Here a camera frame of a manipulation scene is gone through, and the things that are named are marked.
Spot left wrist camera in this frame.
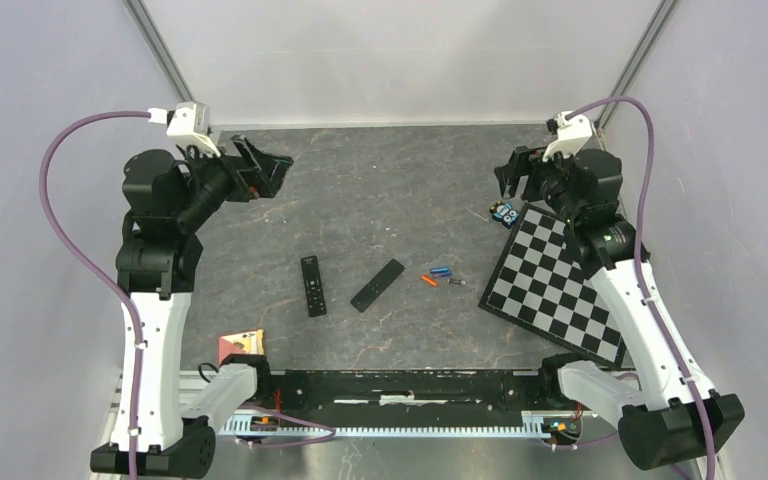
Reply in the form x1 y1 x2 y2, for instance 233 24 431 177
147 101 221 159

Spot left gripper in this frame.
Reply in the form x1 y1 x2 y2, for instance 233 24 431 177
174 133 292 230

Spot black remote with buttons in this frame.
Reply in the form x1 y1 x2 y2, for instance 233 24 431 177
300 255 327 318

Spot white cable duct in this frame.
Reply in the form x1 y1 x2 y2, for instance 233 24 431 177
218 410 582 440

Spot black remote back up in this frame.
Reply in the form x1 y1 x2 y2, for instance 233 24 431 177
350 259 405 312

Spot orange battery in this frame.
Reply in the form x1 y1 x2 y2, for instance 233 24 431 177
420 275 438 287

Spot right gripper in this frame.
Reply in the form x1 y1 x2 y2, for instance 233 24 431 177
494 139 582 224

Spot black white chessboard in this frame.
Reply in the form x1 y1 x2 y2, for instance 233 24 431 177
478 204 627 369

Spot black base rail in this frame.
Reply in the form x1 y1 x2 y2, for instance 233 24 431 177
250 369 579 428

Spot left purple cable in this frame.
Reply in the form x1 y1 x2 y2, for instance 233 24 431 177
38 111 153 480

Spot blue owl figure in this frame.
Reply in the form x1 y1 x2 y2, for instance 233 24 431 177
489 201 520 229

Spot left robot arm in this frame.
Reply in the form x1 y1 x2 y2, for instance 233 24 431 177
90 136 293 479

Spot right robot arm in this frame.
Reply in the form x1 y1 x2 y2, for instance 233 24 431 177
494 146 745 479

